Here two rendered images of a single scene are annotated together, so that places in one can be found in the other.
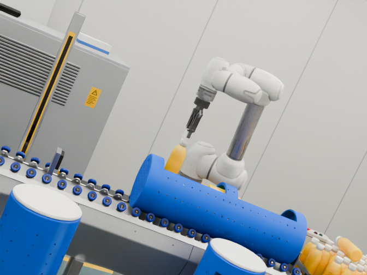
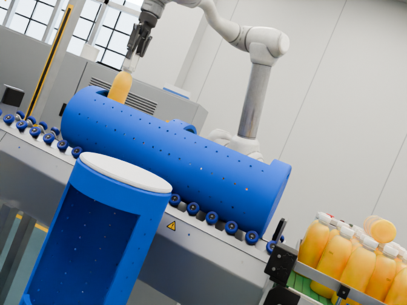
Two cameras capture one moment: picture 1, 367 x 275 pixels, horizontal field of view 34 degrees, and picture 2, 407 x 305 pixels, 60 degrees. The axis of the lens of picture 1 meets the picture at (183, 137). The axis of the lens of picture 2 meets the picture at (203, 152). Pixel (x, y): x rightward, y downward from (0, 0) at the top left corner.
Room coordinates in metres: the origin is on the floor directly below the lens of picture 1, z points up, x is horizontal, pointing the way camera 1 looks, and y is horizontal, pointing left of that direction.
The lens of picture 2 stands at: (1.81, -1.12, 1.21)
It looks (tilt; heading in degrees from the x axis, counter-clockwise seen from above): 2 degrees down; 31
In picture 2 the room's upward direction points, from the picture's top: 23 degrees clockwise
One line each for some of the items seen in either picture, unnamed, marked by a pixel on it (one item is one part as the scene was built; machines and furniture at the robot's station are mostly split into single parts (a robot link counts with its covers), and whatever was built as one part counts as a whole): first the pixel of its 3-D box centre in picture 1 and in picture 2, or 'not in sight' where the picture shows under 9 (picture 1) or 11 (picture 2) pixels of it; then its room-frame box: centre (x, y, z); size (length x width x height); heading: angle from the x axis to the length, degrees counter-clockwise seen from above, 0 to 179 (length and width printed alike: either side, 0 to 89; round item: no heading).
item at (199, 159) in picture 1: (200, 159); (217, 148); (3.58, -0.15, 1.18); 0.18 x 0.16 x 0.22; 78
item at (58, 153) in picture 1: (54, 165); (9, 103); (2.75, 0.50, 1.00); 0.10 x 0.04 x 0.15; 14
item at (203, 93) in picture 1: (206, 94); (152, 8); (2.86, -0.01, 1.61); 0.09 x 0.09 x 0.06
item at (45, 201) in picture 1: (47, 201); not in sight; (2.19, 0.37, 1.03); 0.28 x 0.28 x 0.01
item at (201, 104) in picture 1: (199, 107); (145, 25); (2.86, -0.01, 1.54); 0.08 x 0.07 x 0.09; 14
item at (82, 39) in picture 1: (93, 43); (177, 92); (4.36, 0.89, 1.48); 0.24 x 0.12 x 0.08; 119
